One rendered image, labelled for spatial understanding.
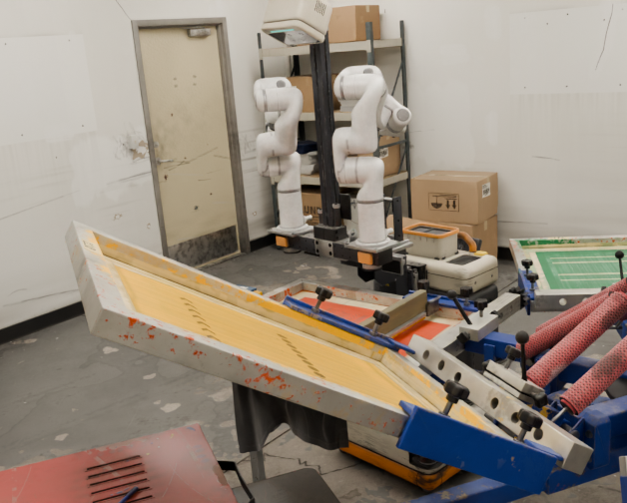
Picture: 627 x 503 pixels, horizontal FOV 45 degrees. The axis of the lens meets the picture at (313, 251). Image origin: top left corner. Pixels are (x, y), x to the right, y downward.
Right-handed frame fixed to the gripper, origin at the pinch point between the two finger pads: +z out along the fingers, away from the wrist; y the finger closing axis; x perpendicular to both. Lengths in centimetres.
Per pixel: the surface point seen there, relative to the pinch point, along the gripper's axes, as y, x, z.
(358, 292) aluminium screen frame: -14, -71, -45
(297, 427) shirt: -34, -116, -71
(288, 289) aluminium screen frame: -39, -72, -32
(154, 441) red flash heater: -70, -109, -153
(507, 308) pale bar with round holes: 26, -73, -86
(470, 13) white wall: 102, 167, 246
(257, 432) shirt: -46, -121, -54
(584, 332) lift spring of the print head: 20, -79, -149
